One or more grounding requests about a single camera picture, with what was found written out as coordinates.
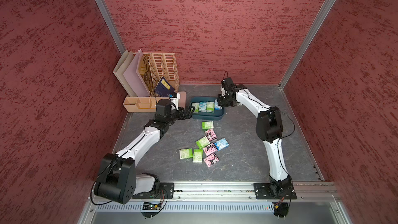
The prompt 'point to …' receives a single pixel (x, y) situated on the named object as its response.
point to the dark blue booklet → (164, 88)
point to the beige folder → (119, 70)
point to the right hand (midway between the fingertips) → (219, 105)
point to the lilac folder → (131, 75)
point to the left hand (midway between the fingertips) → (188, 110)
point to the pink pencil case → (182, 101)
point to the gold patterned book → (144, 69)
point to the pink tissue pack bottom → (211, 159)
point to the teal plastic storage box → (217, 115)
